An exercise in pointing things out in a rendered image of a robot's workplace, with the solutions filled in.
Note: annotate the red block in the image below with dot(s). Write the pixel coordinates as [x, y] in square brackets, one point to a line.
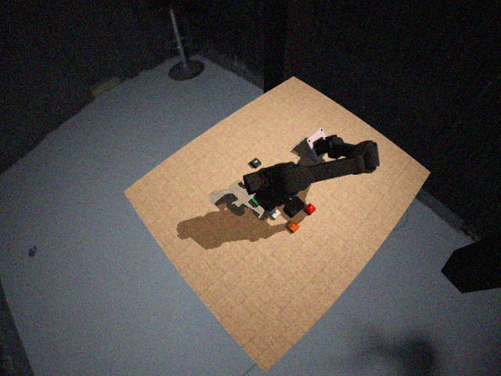
[310, 209]

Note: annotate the orange block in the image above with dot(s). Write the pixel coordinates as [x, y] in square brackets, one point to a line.
[293, 226]

